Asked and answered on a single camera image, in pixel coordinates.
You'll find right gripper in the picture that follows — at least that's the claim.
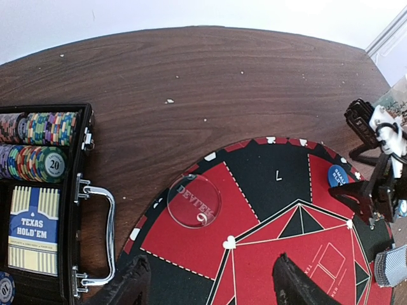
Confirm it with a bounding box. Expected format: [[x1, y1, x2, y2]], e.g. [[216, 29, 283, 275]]
[[328, 155, 406, 230]]

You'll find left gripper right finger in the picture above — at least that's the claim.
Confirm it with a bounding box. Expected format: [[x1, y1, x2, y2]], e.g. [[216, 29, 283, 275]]
[[272, 253, 340, 305]]

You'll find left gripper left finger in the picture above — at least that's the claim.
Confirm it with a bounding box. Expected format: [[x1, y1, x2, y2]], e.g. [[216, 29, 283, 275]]
[[83, 255, 151, 305]]

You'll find blue small blind button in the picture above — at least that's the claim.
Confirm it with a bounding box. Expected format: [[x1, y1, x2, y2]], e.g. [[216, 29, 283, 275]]
[[328, 165, 349, 187]]

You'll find blue poker chip stack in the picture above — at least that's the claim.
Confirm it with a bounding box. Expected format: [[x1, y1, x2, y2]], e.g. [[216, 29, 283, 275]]
[[396, 200, 407, 218]]

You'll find deck of blue cards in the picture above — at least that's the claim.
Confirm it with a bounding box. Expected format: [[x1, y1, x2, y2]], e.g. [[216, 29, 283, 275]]
[[374, 245, 407, 288]]

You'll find Texas Hold'em card box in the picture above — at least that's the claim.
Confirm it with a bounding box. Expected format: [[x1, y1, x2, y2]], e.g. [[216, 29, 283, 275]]
[[7, 186, 60, 277]]

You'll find round poker table mat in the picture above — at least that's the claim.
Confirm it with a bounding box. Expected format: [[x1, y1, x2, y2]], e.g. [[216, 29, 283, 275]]
[[117, 137, 394, 304]]

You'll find floral ceramic mug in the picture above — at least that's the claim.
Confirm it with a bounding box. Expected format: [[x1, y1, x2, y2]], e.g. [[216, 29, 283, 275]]
[[373, 75, 407, 120]]

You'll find black poker set case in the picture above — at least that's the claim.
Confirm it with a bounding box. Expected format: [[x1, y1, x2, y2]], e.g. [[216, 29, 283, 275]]
[[1, 104, 116, 304]]

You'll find poker chips row in case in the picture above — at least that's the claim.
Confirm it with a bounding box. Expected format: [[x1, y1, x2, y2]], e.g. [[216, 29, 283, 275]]
[[1, 111, 79, 184]]

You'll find right aluminium frame post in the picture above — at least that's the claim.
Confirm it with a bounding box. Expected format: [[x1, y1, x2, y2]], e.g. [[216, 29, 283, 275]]
[[365, 6, 406, 65]]

